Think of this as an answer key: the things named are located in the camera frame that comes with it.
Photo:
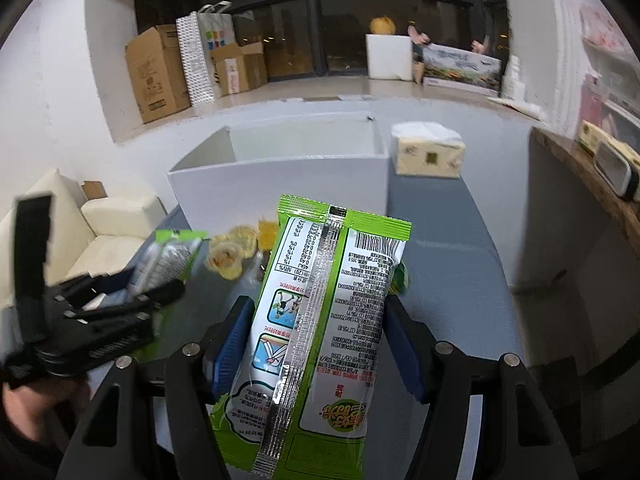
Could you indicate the flat white paper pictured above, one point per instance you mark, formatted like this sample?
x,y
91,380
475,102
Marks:
x,y
520,107

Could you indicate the dotted white paper bag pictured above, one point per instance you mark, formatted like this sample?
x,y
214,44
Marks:
x,y
197,55

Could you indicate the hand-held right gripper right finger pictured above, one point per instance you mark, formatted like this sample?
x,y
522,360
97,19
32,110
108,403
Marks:
x,y
406,355

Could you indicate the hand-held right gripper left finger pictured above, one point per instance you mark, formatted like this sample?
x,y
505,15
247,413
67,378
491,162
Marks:
x,y
231,347

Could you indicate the cream sofa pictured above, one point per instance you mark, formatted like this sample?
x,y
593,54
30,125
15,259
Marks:
x,y
115,240

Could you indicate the pale green tissue pack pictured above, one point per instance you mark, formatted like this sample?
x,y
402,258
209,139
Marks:
x,y
592,137

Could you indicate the large green snack packet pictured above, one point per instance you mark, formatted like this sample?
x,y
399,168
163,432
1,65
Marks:
x,y
320,335

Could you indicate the wooden counter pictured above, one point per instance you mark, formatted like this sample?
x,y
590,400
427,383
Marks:
x,y
565,160

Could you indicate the orange jelly cup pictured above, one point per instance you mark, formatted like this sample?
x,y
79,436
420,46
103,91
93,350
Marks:
x,y
267,234

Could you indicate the long printed box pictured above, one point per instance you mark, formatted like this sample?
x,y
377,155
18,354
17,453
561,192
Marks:
x,y
460,67

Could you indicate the pink toy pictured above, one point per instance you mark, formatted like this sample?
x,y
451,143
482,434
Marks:
x,y
417,35

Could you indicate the open small cardboard box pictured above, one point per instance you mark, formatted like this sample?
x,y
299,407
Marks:
x,y
240,72

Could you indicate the white cardboard box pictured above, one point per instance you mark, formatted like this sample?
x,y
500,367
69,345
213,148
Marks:
x,y
250,185

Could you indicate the white electronic device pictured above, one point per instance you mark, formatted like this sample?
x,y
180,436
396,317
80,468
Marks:
x,y
617,170

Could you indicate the blue tablecloth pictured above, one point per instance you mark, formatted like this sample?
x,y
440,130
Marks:
x,y
450,240

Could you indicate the cardboard scrap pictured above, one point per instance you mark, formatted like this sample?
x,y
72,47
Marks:
x,y
94,190

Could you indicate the large brown cardboard box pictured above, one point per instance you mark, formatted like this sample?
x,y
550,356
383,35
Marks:
x,y
157,75

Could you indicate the yellow pomelo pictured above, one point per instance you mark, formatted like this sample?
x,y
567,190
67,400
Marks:
x,y
382,26

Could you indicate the yellow jelly cup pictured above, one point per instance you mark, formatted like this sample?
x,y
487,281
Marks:
x,y
226,261
244,237

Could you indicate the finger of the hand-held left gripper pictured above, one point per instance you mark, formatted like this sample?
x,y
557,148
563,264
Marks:
x,y
95,285
150,297

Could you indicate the white foam box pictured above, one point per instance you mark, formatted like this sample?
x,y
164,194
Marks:
x,y
389,57

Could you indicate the pink floral packet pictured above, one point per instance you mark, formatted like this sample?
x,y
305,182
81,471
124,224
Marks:
x,y
602,27

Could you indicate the small green snack packet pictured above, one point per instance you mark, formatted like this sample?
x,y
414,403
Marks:
x,y
170,252

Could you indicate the yellow tissue pack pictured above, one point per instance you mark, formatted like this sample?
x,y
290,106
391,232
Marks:
x,y
425,155

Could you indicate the white bottle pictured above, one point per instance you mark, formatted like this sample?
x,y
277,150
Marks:
x,y
514,80

